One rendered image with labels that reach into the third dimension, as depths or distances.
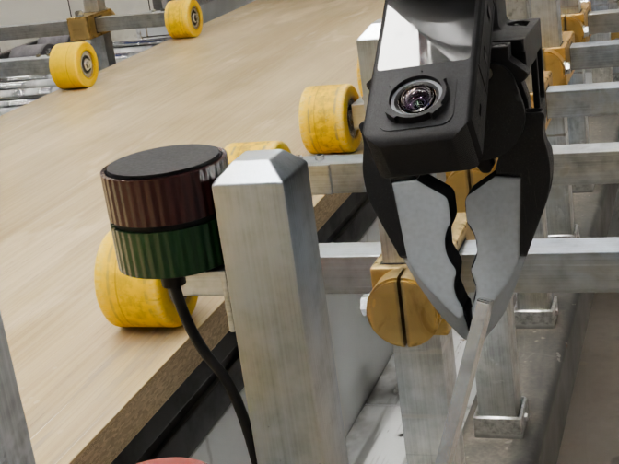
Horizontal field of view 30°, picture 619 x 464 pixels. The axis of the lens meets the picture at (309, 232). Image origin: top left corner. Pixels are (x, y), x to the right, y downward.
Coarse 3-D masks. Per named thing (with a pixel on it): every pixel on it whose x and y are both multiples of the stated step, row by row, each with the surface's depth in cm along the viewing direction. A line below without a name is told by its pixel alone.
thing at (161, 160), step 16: (192, 144) 56; (128, 160) 55; (144, 160) 54; (160, 160) 54; (176, 160) 54; (192, 160) 53; (208, 160) 53; (112, 176) 53; (128, 176) 52; (144, 176) 52; (160, 176) 52; (192, 224) 52; (208, 272) 53; (224, 272) 53; (176, 288) 56; (224, 288) 53; (176, 304) 56; (192, 320) 57; (192, 336) 57; (208, 352) 57; (224, 368) 57; (224, 384) 57; (240, 400) 57; (240, 416) 57
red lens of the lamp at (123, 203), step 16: (224, 160) 53; (176, 176) 51; (192, 176) 52; (208, 176) 52; (112, 192) 53; (128, 192) 52; (144, 192) 52; (160, 192) 52; (176, 192) 52; (192, 192) 52; (208, 192) 52; (112, 208) 53; (128, 208) 52; (144, 208) 52; (160, 208) 52; (176, 208) 52; (192, 208) 52; (208, 208) 53; (128, 224) 52; (144, 224) 52; (160, 224) 52; (176, 224) 52
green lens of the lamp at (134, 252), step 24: (120, 240) 53; (144, 240) 52; (168, 240) 52; (192, 240) 52; (216, 240) 53; (120, 264) 54; (144, 264) 53; (168, 264) 53; (192, 264) 53; (216, 264) 53
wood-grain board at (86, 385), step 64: (256, 0) 295; (320, 0) 277; (384, 0) 262; (128, 64) 222; (192, 64) 212; (256, 64) 202; (320, 64) 194; (0, 128) 178; (64, 128) 172; (128, 128) 166; (192, 128) 160; (256, 128) 155; (0, 192) 140; (64, 192) 136; (0, 256) 115; (64, 256) 112; (64, 320) 96; (64, 384) 84; (128, 384) 82; (64, 448) 74
